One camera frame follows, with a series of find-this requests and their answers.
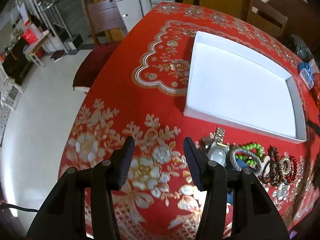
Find clear spiral hair tie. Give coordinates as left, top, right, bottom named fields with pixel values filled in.
left=279, top=155, right=293, bottom=178

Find metal staircase railing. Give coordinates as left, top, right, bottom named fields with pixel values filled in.
left=23, top=0, right=72, bottom=53

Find dark brown bead bracelet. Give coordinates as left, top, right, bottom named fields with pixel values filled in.
left=261, top=146, right=282, bottom=186

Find white shallow tray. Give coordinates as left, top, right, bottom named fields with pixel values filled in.
left=183, top=31, right=306, bottom=144

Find blue plastic hair claw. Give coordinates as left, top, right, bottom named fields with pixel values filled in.
left=226, top=158, right=247, bottom=205

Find blue white tissue pack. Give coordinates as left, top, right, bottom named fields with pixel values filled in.
left=298, top=59, right=319, bottom=90

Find wooden chair with jacket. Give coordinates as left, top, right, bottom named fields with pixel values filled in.
left=80, top=0, right=127, bottom=46

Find white jacket on chair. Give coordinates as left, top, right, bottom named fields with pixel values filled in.
left=110, top=0, right=151, bottom=33

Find red floral tablecloth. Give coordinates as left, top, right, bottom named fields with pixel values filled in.
left=60, top=2, right=319, bottom=239

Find white ornate chair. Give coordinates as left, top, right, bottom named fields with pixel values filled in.
left=1, top=64, right=24, bottom=111

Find red bag on shelf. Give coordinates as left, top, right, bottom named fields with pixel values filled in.
left=22, top=28, right=38, bottom=44

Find dark round folded table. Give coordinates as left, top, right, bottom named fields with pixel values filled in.
left=266, top=0, right=318, bottom=42

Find wooden chair far side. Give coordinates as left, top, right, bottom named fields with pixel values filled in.
left=246, top=0, right=287, bottom=38

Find black hair tie white flower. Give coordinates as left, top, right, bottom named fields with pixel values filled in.
left=261, top=155, right=271, bottom=179

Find black plastic bag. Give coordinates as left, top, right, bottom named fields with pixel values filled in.
left=287, top=34, right=313, bottom=62

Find green bead bracelet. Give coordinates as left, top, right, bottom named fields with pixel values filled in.
left=231, top=142, right=266, bottom=168

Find silver metal wristwatch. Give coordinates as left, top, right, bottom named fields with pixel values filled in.
left=202, top=127, right=230, bottom=167

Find grey braided rope bracelet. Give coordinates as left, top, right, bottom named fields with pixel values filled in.
left=229, top=146, right=263, bottom=174

